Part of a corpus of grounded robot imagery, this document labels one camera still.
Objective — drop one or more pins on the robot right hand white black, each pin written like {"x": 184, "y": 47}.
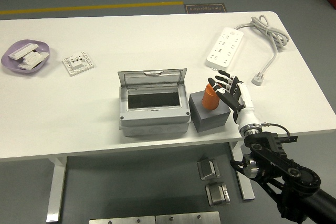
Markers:
{"x": 245, "y": 113}

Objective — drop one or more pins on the orange cylinder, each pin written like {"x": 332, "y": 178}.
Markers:
{"x": 208, "y": 99}

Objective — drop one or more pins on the grey electrical box clear lid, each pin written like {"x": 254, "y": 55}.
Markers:
{"x": 155, "y": 117}

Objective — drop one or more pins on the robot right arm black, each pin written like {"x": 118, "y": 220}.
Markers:
{"x": 302, "y": 176}

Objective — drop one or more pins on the grey cube with round hole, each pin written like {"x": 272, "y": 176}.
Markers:
{"x": 210, "y": 121}

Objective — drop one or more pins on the black table control panel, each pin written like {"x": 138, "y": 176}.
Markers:
{"x": 292, "y": 138}

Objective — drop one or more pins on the white power strip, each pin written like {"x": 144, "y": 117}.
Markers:
{"x": 224, "y": 49}

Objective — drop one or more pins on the white table right leg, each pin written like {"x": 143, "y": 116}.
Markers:
{"x": 246, "y": 190}

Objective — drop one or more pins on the white table leg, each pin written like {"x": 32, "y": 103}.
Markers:
{"x": 56, "y": 190}
{"x": 246, "y": 190}

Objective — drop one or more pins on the metal latch block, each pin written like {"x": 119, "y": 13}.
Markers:
{"x": 216, "y": 193}

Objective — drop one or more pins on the brown floor sign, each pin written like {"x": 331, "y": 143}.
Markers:
{"x": 204, "y": 9}

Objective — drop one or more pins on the white socket panel module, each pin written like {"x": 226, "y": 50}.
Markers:
{"x": 78, "y": 64}

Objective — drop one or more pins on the white table left leg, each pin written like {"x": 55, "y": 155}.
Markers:
{"x": 56, "y": 190}

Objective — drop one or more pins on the small white plastic part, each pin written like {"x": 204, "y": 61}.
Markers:
{"x": 25, "y": 65}

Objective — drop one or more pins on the long white plastic block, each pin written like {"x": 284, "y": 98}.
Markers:
{"x": 22, "y": 51}

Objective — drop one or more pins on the purple tray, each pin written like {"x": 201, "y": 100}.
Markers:
{"x": 8, "y": 62}

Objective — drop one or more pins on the angled metal bracket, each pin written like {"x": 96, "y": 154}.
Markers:
{"x": 208, "y": 169}

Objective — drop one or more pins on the wide metal base plate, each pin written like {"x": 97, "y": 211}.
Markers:
{"x": 189, "y": 218}

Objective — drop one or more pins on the narrow metal base plate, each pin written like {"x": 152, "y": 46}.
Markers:
{"x": 120, "y": 220}

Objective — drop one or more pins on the white plastic switch part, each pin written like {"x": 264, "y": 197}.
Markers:
{"x": 38, "y": 56}

